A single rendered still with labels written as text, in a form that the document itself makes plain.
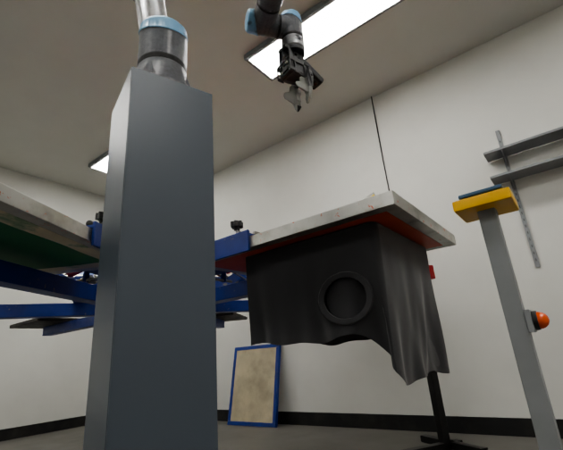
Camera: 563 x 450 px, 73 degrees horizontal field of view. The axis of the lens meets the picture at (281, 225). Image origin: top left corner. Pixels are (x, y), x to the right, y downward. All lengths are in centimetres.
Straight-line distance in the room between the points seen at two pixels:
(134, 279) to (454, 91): 341
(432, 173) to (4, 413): 491
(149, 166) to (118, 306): 27
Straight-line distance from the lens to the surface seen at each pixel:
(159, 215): 74
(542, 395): 103
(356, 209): 102
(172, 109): 86
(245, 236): 122
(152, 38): 103
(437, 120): 371
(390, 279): 108
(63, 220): 108
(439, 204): 342
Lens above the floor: 62
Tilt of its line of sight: 19 degrees up
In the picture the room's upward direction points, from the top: 4 degrees counter-clockwise
